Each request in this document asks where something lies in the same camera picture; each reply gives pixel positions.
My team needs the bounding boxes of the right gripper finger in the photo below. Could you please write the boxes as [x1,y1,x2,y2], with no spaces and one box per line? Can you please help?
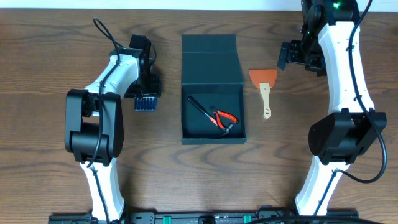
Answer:
[277,42,290,70]
[306,60,326,77]

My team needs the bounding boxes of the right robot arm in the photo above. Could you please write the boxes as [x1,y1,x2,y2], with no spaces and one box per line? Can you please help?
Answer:
[277,0,387,216]

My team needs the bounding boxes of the small claw hammer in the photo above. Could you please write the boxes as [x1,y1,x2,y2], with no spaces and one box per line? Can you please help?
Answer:
[187,96,235,138]

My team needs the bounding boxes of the red handled pliers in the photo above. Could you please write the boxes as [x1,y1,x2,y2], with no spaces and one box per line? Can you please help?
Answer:
[210,106,239,130]

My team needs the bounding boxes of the black open gift box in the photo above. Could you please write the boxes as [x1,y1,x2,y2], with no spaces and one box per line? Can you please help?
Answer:
[181,34,247,145]

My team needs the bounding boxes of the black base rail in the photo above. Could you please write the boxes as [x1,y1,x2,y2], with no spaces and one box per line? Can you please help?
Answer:
[48,210,360,224]

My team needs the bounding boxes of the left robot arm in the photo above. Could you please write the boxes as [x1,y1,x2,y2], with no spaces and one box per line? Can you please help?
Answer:
[65,34,161,223]

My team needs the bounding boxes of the blue precision screwdriver set case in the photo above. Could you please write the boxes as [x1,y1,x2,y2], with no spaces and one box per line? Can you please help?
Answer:
[134,96,158,112]

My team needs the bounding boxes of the orange scraper wooden handle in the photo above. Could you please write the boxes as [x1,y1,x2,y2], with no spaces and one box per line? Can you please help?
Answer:
[249,69,277,119]

